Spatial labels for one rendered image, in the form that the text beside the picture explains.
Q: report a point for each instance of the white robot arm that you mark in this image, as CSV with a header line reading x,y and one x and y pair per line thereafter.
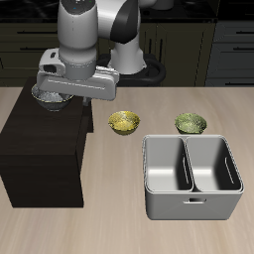
x,y
79,29

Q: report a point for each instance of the dark kitchen cupboards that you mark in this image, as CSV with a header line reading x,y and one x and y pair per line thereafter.
x,y
198,43

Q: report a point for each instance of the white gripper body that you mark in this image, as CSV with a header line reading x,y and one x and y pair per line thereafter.
x,y
79,86

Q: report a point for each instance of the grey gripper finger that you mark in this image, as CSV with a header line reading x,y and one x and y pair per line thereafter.
x,y
86,100

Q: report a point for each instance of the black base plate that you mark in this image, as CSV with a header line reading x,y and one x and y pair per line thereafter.
x,y
153,71

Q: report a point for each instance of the white two-bin basket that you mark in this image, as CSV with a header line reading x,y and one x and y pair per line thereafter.
x,y
193,177

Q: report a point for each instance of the dark wooden cabinet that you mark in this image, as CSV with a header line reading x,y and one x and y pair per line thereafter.
x,y
43,145

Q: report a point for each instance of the yellow bowl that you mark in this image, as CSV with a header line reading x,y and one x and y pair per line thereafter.
x,y
124,121

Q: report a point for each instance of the black bowl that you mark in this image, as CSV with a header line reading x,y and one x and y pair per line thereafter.
x,y
51,99

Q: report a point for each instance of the green bowl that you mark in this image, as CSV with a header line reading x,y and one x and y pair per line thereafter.
x,y
190,123

